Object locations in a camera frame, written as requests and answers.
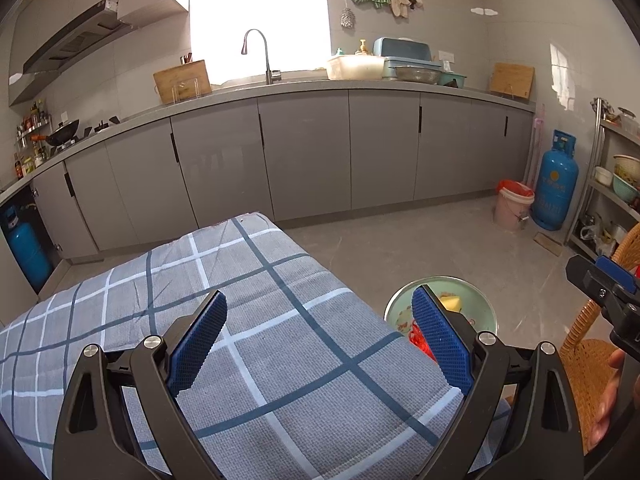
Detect yellow sponge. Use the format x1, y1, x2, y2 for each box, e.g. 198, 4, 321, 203
438, 292, 462, 313

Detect red foam fruit net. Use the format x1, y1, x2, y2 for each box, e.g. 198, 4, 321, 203
408, 321, 436, 362

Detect green round trash basin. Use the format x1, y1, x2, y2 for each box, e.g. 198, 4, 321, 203
383, 276, 499, 360

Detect grey kitchen cabinets counter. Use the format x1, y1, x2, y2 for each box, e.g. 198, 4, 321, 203
0, 77, 537, 306

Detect person right hand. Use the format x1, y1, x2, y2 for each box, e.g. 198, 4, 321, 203
588, 349, 626, 451

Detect wicker chair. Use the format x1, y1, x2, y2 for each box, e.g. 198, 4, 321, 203
504, 221, 640, 456

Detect metal shelf rack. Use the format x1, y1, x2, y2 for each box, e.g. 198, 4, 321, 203
566, 98, 639, 258

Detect blue gas cylinder right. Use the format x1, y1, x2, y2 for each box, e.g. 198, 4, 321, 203
532, 129, 579, 231

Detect pink bucket red lid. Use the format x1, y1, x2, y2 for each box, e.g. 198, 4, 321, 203
494, 180, 535, 232

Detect blue gas cylinder under counter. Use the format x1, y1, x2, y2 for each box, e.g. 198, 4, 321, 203
2, 206, 53, 292

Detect wooden cutting board right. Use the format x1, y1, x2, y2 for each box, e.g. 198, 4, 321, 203
489, 63, 535, 100

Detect wooden cutting board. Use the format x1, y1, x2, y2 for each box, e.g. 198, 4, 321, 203
489, 63, 535, 100
153, 60, 212, 105

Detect blue plaid tablecloth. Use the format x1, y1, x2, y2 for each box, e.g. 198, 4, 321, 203
1, 214, 463, 479

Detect teal small basket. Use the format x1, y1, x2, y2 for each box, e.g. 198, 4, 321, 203
438, 72, 466, 89

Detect blue dish rack box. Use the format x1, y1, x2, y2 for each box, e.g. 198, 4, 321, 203
372, 37, 442, 84

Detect black wok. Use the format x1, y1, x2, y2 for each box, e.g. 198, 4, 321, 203
30, 119, 79, 148

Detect spice rack with bottles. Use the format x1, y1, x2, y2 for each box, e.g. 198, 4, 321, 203
14, 99, 53, 179

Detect white plastic container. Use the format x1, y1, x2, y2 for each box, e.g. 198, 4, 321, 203
326, 54, 385, 80

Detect beige hanging gloves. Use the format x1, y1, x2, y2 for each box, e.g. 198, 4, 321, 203
390, 0, 424, 20

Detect hanging steel scrubber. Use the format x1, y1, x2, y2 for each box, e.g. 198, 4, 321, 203
340, 0, 356, 30

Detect wooden cutting board left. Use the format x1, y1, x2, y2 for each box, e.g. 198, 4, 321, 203
153, 60, 212, 105

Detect chrome sink faucet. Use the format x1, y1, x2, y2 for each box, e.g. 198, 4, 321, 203
240, 27, 283, 86

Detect range hood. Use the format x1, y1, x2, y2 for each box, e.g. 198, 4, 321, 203
23, 0, 134, 74

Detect pink mop handle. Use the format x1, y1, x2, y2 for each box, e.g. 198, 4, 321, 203
524, 104, 546, 188

